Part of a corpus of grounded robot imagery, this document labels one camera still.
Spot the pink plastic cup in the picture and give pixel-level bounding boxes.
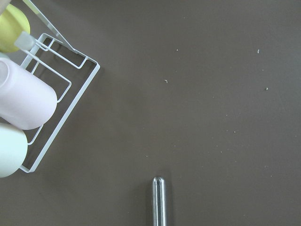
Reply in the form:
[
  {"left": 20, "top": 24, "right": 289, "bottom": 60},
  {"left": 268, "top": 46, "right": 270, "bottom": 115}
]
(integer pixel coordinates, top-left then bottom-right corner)
[{"left": 0, "top": 57, "right": 57, "bottom": 130}]

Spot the white plastic cup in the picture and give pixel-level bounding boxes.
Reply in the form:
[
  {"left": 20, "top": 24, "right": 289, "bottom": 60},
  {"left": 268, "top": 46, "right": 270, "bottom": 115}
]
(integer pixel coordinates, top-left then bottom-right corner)
[{"left": 0, "top": 123, "right": 28, "bottom": 178}]

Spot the yellow plastic cup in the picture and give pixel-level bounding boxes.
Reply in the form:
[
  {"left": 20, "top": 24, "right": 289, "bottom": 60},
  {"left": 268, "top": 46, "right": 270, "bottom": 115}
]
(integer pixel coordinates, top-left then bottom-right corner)
[{"left": 0, "top": 4, "right": 31, "bottom": 53}]

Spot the white wire cup rack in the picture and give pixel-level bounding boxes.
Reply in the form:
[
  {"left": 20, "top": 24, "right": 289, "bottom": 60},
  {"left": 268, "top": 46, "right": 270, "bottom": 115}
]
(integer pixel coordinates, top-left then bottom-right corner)
[{"left": 20, "top": 0, "right": 101, "bottom": 173}]

